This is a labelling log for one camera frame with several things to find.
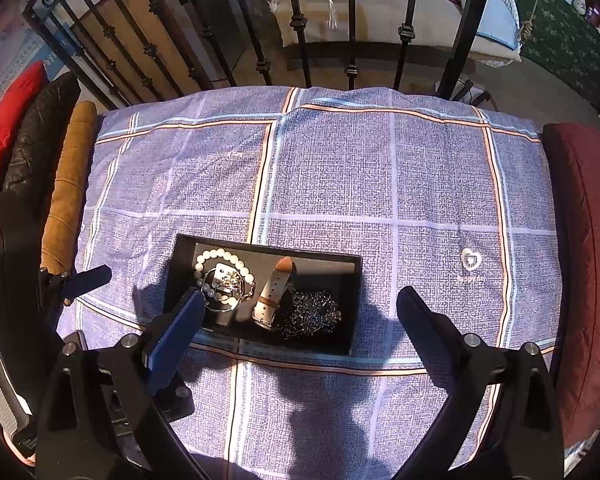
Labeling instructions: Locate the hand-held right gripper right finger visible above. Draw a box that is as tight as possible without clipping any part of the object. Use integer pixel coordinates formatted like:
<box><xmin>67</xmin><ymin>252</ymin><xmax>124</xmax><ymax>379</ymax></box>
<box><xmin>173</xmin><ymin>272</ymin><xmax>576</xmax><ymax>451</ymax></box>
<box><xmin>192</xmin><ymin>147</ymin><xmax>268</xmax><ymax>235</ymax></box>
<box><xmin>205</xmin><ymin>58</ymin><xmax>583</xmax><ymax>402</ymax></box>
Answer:
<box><xmin>395</xmin><ymin>285</ymin><xmax>566</xmax><ymax>480</ymax></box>

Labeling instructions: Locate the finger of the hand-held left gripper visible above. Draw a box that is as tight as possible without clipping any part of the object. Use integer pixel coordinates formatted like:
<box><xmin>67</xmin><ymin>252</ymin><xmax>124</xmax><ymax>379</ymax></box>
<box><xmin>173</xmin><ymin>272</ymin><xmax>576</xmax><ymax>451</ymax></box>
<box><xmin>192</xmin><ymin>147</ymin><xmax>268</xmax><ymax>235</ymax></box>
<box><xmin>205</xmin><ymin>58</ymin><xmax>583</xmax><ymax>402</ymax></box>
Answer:
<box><xmin>37</xmin><ymin>264</ymin><xmax>113</xmax><ymax>307</ymax></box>

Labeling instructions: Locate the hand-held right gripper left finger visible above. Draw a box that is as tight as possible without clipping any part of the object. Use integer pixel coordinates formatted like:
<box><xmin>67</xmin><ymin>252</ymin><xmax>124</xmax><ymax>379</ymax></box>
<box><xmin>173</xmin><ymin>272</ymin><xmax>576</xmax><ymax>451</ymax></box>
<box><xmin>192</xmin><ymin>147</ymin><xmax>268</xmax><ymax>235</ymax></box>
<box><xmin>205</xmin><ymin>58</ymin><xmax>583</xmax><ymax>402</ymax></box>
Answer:
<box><xmin>35</xmin><ymin>287</ymin><xmax>208</xmax><ymax>480</ymax></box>

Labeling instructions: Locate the black rectangular box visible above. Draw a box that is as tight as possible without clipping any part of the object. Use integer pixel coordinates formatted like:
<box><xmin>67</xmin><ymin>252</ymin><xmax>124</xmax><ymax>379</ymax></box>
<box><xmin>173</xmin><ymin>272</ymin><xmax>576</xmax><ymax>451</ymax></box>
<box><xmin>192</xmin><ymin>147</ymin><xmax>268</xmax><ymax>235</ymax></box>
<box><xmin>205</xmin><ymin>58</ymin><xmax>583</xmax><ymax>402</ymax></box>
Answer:
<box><xmin>162</xmin><ymin>232</ymin><xmax>363</xmax><ymax>357</ymax></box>

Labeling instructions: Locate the white jewelry card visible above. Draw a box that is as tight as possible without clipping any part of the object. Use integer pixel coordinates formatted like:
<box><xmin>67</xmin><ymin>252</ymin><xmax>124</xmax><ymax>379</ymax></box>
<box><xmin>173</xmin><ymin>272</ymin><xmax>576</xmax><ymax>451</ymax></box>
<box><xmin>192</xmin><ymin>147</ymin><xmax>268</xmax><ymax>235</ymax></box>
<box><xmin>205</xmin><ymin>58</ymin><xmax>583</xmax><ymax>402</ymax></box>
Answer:
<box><xmin>211</xmin><ymin>262</ymin><xmax>241</xmax><ymax>286</ymax></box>

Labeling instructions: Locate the silver chain necklace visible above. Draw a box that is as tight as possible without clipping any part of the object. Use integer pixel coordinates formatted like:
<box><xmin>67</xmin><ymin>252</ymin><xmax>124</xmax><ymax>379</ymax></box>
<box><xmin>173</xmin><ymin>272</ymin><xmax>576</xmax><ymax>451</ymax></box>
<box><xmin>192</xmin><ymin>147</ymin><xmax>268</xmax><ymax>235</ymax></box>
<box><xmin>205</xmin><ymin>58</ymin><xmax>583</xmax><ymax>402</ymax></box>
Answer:
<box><xmin>279</xmin><ymin>287</ymin><xmax>343</xmax><ymax>338</ymax></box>

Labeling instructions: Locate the tan suede cushion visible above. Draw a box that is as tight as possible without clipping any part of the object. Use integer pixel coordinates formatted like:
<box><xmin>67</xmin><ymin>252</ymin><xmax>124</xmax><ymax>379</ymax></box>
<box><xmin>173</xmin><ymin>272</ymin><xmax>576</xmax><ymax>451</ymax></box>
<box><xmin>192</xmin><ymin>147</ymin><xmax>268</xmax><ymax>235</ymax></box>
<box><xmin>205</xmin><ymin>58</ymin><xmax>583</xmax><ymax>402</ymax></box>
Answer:
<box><xmin>40</xmin><ymin>101</ymin><xmax>98</xmax><ymax>278</ymax></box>

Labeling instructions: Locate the blue plaid blanket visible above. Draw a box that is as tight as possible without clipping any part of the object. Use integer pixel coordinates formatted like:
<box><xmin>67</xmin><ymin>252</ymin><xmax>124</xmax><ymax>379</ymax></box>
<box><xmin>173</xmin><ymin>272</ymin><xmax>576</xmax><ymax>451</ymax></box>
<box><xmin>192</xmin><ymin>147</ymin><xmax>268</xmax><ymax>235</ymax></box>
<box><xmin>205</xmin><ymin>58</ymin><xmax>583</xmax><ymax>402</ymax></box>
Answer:
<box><xmin>72</xmin><ymin>85</ymin><xmax>563</xmax><ymax>480</ymax></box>

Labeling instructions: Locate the black leather cushion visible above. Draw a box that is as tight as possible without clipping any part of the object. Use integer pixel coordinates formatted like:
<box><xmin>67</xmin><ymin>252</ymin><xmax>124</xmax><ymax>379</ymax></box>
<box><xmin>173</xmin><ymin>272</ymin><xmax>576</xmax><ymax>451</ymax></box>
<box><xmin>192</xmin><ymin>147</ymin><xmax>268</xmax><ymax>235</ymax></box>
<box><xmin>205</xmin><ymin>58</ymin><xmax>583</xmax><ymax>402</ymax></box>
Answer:
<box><xmin>2</xmin><ymin>72</ymin><xmax>83</xmax><ymax>193</ymax></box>

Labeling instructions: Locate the maroon cushion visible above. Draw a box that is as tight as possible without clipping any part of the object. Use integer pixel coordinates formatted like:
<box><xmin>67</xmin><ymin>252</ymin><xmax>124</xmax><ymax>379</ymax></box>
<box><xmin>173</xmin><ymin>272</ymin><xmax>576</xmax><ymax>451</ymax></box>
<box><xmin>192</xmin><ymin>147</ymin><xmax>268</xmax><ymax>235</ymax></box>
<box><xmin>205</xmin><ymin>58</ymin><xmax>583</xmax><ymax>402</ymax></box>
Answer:
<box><xmin>542</xmin><ymin>122</ymin><xmax>600</xmax><ymax>451</ymax></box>

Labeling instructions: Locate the light blue pillow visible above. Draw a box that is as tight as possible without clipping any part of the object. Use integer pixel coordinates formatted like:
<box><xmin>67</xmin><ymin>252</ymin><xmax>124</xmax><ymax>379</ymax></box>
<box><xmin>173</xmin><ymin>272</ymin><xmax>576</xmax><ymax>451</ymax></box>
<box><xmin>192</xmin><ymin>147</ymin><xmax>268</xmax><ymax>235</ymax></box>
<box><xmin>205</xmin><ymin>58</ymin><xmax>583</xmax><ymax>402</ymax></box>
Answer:
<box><xmin>455</xmin><ymin>0</ymin><xmax>526</xmax><ymax>66</ymax></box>

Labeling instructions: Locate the green patterned rug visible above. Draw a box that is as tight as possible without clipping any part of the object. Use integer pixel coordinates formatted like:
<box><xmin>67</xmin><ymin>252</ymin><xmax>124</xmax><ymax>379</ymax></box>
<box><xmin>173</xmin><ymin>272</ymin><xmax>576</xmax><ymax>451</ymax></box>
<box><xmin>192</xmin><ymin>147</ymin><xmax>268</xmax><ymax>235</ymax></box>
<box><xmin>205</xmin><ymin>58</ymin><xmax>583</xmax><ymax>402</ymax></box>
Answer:
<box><xmin>510</xmin><ymin>0</ymin><xmax>600</xmax><ymax>106</ymax></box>

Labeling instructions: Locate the white pearl bracelet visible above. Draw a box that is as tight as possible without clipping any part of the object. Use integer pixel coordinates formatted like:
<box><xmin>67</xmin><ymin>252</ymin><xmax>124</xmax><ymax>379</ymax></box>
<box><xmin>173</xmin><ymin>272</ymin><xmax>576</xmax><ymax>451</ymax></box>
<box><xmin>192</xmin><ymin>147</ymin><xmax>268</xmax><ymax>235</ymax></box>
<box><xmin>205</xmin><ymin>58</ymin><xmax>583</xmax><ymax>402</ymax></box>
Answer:
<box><xmin>194</xmin><ymin>249</ymin><xmax>257</xmax><ymax>306</ymax></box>

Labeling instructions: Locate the beige strap wristwatch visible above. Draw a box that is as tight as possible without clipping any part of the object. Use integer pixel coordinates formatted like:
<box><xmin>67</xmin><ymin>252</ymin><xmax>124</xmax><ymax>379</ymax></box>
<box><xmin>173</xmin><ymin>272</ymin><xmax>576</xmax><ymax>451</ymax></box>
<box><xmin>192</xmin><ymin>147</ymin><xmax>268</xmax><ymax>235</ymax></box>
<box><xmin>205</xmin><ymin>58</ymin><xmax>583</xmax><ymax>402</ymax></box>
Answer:
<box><xmin>251</xmin><ymin>256</ymin><xmax>299</xmax><ymax>332</ymax></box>

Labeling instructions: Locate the black metal bed frame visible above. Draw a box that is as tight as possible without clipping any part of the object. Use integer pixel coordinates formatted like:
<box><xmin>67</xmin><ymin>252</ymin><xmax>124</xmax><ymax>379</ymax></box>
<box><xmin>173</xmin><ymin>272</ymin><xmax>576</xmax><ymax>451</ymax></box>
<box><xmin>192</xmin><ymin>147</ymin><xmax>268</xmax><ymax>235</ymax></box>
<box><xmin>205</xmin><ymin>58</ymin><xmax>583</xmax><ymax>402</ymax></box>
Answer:
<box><xmin>22</xmin><ymin>0</ymin><xmax>498</xmax><ymax>111</ymax></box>

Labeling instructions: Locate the knotted rope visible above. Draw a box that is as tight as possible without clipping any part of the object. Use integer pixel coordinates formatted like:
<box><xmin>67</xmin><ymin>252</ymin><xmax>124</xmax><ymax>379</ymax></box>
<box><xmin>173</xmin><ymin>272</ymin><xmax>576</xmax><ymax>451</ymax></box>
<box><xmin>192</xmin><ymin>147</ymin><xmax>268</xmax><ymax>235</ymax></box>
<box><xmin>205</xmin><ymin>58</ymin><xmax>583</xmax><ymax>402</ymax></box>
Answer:
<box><xmin>522</xmin><ymin>0</ymin><xmax>551</xmax><ymax>41</ymax></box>

